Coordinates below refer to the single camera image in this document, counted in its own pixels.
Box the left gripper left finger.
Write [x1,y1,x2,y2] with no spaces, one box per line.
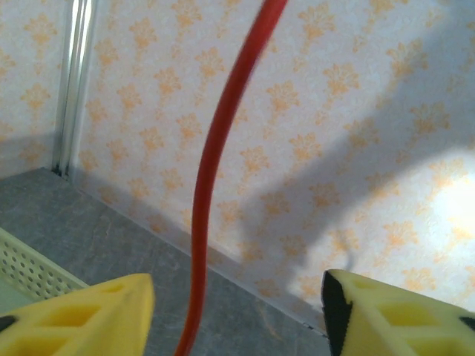
[0,273,155,356]

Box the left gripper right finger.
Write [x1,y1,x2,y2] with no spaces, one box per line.
[321,268,475,356]

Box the red thin cable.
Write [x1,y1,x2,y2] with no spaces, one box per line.
[173,0,290,356]

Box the yellow plastic basket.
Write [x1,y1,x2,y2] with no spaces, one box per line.
[0,226,92,318]

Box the aluminium corner post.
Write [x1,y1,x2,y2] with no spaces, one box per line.
[51,0,99,179]

